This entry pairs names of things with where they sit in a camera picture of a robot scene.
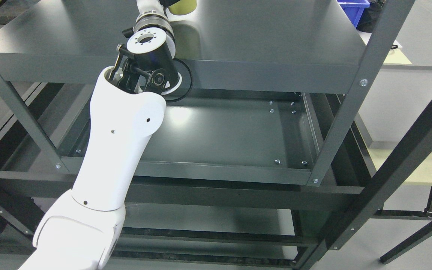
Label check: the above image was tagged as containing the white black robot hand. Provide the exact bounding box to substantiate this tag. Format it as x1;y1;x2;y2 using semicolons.
136;0;179;14

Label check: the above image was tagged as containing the yellow plastic cup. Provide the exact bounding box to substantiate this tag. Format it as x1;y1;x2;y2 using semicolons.
168;0;197;16

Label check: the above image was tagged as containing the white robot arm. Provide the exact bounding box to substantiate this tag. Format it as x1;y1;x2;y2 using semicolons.
19;9;182;270

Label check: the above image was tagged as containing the dark grey metal shelf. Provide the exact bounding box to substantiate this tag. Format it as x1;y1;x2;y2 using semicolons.
0;0;414;269

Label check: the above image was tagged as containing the blue plastic bin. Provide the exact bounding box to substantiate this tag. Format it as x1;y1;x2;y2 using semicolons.
337;0;370;28

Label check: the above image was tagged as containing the black metal rack frame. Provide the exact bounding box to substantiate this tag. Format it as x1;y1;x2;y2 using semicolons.
300;100;432;270

